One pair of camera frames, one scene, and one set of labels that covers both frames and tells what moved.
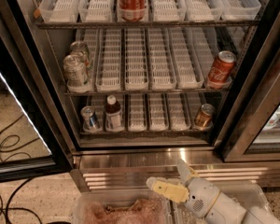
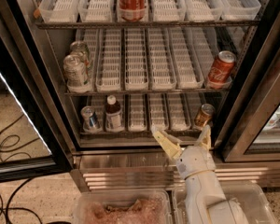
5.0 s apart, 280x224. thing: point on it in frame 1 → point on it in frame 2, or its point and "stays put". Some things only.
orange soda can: (205, 116) stays put
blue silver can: (90, 121) stays put
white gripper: (200, 194) → (194, 161)
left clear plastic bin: (120, 206) stays put
